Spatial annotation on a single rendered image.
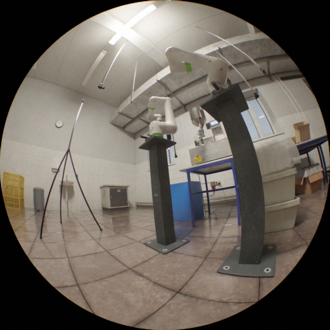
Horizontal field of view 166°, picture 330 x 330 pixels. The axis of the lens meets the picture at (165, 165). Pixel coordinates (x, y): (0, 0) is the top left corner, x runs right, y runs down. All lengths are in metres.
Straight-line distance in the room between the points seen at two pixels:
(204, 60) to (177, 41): 3.45
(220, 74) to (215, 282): 1.06
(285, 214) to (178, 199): 1.44
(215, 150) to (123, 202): 3.12
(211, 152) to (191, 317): 1.50
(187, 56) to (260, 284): 1.26
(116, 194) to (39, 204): 2.42
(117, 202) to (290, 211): 3.72
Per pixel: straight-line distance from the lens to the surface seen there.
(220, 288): 0.60
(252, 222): 0.59
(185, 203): 1.73
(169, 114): 1.27
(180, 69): 1.07
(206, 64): 0.78
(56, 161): 3.92
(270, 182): 0.97
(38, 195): 3.58
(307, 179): 2.21
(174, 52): 0.97
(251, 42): 3.92
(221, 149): 1.47
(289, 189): 1.01
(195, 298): 0.57
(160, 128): 1.12
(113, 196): 3.60
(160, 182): 0.91
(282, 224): 1.07
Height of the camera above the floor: 0.46
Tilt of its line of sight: 14 degrees up
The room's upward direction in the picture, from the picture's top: 6 degrees counter-clockwise
